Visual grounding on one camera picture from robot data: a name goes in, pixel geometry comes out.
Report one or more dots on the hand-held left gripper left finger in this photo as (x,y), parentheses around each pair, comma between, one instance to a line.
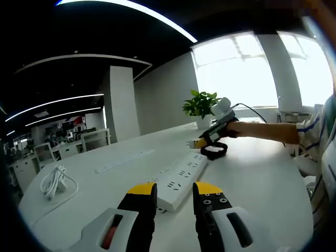
(136,202)

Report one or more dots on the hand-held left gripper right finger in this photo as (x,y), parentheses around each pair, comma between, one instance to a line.
(210,202)

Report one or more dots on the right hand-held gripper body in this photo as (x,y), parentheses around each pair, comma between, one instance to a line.
(221,107)

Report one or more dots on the white power strip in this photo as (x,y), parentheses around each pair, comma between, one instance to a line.
(183,176)

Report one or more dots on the white mesh desk partition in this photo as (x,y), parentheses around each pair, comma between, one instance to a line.
(95,139)

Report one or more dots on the person's right hand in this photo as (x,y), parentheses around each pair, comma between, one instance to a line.
(233,130)

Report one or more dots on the green plant in white pot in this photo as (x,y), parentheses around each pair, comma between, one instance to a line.
(203,122)

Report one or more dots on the white office chair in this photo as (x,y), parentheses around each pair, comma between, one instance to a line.
(44,152)

